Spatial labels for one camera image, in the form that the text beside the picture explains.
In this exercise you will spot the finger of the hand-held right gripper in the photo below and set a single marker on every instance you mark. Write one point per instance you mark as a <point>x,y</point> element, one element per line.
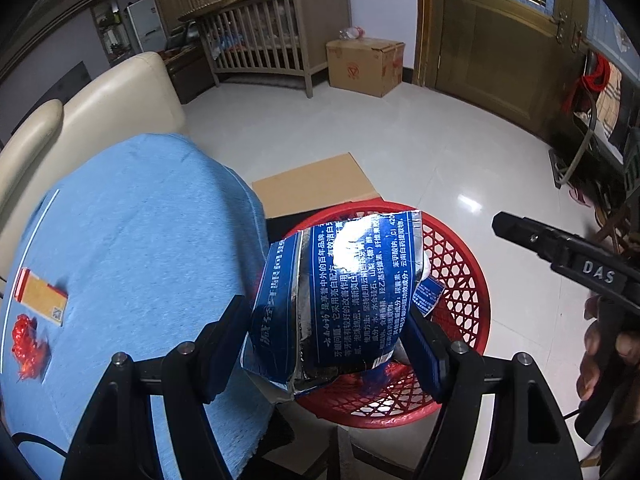
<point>525,232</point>

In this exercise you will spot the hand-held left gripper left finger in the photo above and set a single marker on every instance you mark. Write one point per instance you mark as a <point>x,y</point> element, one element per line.
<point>227,340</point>

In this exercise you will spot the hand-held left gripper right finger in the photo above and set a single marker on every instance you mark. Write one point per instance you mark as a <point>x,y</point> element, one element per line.
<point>425,355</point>

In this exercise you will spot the red plastic basket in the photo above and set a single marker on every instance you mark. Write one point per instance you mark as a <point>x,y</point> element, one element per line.
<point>450,270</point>

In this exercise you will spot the blue box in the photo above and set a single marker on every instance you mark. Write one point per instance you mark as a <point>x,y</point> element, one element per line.
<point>345,300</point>

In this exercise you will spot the person's right hand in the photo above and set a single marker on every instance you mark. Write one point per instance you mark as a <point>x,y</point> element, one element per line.
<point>590,375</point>

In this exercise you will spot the pink slippers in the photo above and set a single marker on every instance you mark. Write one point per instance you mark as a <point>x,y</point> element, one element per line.
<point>580,195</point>

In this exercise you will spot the metal stand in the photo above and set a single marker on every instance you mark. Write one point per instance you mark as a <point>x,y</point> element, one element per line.
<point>582,145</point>

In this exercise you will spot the blue table cloth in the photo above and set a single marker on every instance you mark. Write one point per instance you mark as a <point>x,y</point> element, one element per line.
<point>140,240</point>

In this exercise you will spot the plaid cloth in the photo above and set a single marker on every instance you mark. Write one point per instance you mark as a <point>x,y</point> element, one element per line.
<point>615,105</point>

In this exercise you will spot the red scarf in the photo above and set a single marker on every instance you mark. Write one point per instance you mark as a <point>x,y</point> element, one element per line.
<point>597,75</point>

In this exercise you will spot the wooden door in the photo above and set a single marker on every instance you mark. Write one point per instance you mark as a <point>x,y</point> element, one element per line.
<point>500,60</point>

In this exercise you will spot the flat cardboard sheet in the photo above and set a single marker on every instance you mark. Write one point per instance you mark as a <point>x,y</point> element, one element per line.
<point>320,185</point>

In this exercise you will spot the red and gold box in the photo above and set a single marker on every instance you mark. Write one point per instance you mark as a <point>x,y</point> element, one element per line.
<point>42,300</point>

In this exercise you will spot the red plastic bag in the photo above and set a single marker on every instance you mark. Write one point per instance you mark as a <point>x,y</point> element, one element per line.
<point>27,345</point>

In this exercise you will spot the brown cardboard box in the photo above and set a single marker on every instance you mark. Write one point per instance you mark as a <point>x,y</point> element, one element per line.
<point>360,67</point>

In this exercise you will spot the clear plastic bottle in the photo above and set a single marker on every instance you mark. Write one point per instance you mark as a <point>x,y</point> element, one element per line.
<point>352,34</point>

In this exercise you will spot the beige leather sofa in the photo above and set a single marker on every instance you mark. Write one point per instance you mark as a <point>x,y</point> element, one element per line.
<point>125,95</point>

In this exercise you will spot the dark low cabinet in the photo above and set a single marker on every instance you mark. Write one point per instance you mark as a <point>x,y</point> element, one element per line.
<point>192,70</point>

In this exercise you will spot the wooden crib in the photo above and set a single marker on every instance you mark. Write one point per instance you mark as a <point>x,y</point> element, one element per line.
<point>320,15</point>

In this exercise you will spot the white refrigerator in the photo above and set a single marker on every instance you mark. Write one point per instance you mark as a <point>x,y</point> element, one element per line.
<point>147,22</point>

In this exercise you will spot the plant shelf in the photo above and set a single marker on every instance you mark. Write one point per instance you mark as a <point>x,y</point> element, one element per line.
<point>112,30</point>

